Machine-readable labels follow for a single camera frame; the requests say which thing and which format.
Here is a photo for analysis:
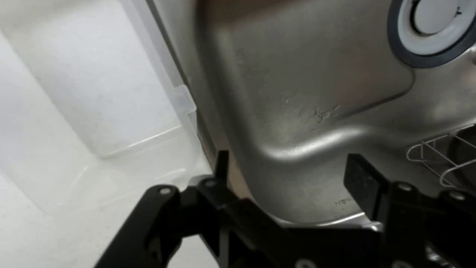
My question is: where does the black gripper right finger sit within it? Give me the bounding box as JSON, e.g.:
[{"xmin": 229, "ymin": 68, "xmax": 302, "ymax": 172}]
[{"xmin": 343, "ymin": 152, "xmax": 476, "ymax": 268}]

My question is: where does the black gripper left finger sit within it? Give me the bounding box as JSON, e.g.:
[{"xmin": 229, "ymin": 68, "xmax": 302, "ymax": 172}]
[{"xmin": 92, "ymin": 149, "xmax": 279, "ymax": 268}]

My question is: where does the stainless steel sink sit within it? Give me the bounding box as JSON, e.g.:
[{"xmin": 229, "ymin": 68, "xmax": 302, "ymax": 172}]
[{"xmin": 145, "ymin": 0, "xmax": 476, "ymax": 233}]

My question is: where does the round sink drain strainer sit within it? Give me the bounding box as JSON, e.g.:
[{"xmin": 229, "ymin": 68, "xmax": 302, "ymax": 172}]
[{"xmin": 385, "ymin": 0, "xmax": 476, "ymax": 71}]

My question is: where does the metal wire sink basket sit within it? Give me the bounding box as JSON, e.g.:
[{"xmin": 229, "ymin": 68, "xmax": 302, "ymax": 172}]
[{"xmin": 404, "ymin": 126, "xmax": 476, "ymax": 190}]

